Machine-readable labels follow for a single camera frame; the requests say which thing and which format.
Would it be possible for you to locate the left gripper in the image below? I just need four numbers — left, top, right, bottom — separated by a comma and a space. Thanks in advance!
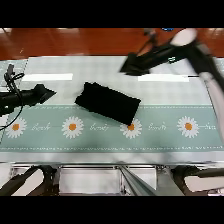
31, 83, 57, 107

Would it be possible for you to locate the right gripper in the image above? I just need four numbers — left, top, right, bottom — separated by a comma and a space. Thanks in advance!
119, 52, 152, 77

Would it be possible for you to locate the black garment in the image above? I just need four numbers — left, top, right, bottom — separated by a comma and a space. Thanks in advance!
74, 81, 142, 127

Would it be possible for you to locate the silver frame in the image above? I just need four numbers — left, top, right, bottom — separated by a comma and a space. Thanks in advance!
0, 161, 224, 197

